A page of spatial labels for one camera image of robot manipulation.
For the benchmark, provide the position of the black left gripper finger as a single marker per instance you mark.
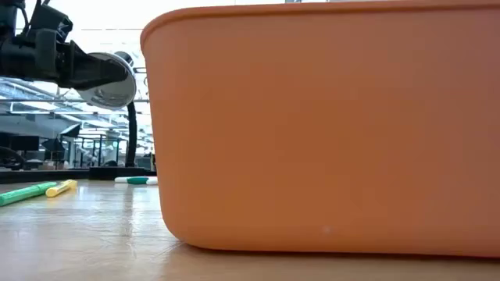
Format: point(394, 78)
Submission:
point(90, 72)

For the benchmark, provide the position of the green cap white marker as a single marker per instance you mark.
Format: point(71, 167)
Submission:
point(137, 180)

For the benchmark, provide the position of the yellow highlighter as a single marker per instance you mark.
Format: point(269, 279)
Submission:
point(60, 188)

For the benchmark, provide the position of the green highlighter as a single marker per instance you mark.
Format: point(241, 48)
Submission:
point(23, 194)

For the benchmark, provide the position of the black studio light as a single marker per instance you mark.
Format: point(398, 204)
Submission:
point(54, 146)
point(71, 131)

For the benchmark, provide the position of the black monitor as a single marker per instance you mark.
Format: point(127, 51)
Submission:
point(24, 143)

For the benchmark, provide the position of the orange plastic bin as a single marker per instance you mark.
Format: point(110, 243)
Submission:
point(312, 136)

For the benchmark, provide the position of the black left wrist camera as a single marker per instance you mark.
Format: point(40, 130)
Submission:
point(51, 21)

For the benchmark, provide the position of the black aluminium table frame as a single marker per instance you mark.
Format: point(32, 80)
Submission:
point(39, 175)

